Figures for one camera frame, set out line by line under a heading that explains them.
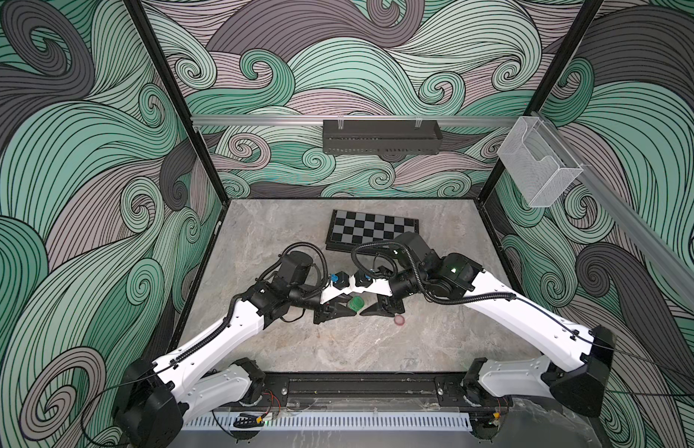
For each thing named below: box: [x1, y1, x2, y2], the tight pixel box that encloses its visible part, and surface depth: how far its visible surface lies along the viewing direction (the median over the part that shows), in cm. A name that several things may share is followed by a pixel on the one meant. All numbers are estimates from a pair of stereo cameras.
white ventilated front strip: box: [182, 412, 472, 433], surface depth 71 cm
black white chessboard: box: [325, 209, 420, 253], surface depth 109 cm
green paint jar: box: [347, 295, 365, 313], surface depth 68 cm
